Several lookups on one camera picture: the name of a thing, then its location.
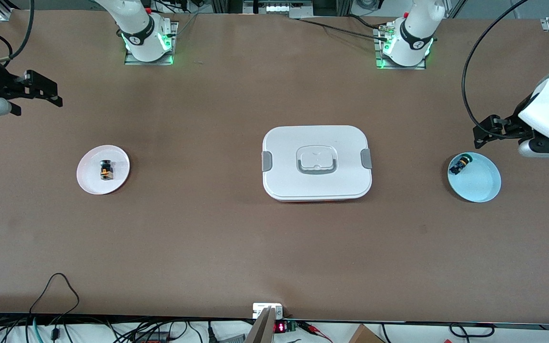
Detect light blue round plate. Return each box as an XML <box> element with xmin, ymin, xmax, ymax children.
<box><xmin>447</xmin><ymin>152</ymin><xmax>502</xmax><ymax>203</ymax></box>

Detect pink round plate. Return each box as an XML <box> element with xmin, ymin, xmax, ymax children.
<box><xmin>76</xmin><ymin>145</ymin><xmax>131</xmax><ymax>195</ymax></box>

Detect white lunch box grey clips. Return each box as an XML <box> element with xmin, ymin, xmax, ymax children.
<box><xmin>261</xmin><ymin>125</ymin><xmax>373</xmax><ymax>202</ymax></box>

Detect brown cardboard box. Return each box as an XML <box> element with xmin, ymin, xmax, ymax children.
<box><xmin>348</xmin><ymin>324</ymin><xmax>385</xmax><ymax>343</ymax></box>

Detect grey device with white strip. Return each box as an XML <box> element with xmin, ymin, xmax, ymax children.
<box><xmin>243</xmin><ymin>0</ymin><xmax>314</xmax><ymax>19</ymax></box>

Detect red clip leads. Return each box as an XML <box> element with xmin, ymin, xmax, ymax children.
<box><xmin>298</xmin><ymin>321</ymin><xmax>333</xmax><ymax>342</ymax></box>

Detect grey metal bar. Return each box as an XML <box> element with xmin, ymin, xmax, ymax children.
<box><xmin>246</xmin><ymin>307</ymin><xmax>276</xmax><ymax>343</ymax></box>

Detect green black switch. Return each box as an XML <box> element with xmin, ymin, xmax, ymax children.
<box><xmin>449</xmin><ymin>153</ymin><xmax>474</xmax><ymax>175</ymax></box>

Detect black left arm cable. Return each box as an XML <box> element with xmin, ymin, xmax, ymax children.
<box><xmin>462</xmin><ymin>0</ymin><xmax>529</xmax><ymax>140</ymax></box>

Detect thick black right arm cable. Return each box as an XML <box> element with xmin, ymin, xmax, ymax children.
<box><xmin>0</xmin><ymin>0</ymin><xmax>35</xmax><ymax>63</ymax></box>

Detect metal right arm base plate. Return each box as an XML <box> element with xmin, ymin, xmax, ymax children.
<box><xmin>124</xmin><ymin>21</ymin><xmax>179</xmax><ymax>66</ymax></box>

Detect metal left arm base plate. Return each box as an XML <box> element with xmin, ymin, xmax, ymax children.
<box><xmin>374</xmin><ymin>26</ymin><xmax>427</xmax><ymax>70</ymax></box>

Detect black cable on table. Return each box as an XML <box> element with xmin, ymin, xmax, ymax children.
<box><xmin>294</xmin><ymin>17</ymin><xmax>392</xmax><ymax>42</ymax></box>

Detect black looped cable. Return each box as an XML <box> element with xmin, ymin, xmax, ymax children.
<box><xmin>29</xmin><ymin>272</ymin><xmax>81</xmax><ymax>324</ymax></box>

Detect small white mount block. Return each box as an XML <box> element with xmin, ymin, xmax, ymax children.
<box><xmin>253</xmin><ymin>303</ymin><xmax>284</xmax><ymax>320</ymax></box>

